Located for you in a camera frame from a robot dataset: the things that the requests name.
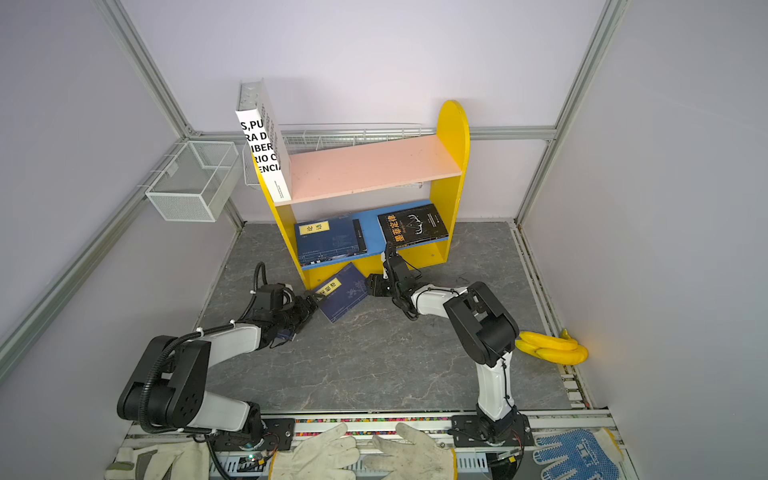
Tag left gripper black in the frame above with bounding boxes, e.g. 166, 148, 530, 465
274, 290, 327, 334

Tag black folder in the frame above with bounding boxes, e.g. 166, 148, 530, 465
378, 203, 449, 248

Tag blue book yellow label top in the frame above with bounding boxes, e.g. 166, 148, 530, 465
314, 264, 368, 323

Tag blue bottom book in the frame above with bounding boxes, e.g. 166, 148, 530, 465
295, 216, 367, 266

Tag white book black lettering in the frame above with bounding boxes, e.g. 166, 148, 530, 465
236, 80, 292, 204

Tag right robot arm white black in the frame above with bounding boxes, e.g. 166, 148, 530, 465
366, 244, 524, 445

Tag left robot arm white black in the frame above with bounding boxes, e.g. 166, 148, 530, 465
116, 263, 320, 450

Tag yellow shelf pink blue boards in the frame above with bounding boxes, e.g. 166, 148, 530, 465
257, 100, 471, 290

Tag white work glove centre left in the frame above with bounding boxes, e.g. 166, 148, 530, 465
268, 423, 361, 480

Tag white work glove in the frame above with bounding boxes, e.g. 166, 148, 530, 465
268, 423, 361, 480
363, 422, 458, 480

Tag white mesh basket left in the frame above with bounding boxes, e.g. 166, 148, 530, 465
146, 141, 242, 223

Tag yellow bananas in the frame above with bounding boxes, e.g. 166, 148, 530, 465
515, 330, 589, 366

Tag white work glove centre right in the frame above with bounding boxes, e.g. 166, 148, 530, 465
363, 422, 458, 480

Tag white glove far left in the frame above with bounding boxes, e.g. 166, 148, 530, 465
104, 441, 210, 480

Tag blue dotted glove right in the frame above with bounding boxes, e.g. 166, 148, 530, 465
533, 428, 624, 480

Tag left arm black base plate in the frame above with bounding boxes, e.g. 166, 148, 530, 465
210, 417, 296, 452

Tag white wire rack rear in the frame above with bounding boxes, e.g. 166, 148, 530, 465
242, 122, 438, 188

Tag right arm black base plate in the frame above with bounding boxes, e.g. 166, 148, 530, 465
448, 412, 534, 448

